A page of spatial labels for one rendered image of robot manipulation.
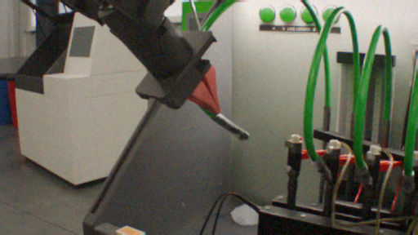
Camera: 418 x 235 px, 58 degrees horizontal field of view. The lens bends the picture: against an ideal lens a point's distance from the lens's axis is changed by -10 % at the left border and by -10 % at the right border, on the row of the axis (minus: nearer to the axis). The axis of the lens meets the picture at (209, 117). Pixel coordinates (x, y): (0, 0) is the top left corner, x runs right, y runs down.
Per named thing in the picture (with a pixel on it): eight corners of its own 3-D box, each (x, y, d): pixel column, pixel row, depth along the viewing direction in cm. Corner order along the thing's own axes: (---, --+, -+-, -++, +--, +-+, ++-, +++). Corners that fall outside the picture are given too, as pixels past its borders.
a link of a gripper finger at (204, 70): (244, 102, 53) (204, 50, 48) (214, 147, 51) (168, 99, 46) (209, 95, 58) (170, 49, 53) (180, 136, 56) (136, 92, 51)
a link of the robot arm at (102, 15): (85, 11, 44) (104, 10, 39) (125, -31, 46) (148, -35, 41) (122, 51, 48) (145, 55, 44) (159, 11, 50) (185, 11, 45)
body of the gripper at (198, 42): (222, 42, 49) (187, -4, 45) (173, 108, 46) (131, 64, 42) (188, 41, 54) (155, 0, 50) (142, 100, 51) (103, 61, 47)
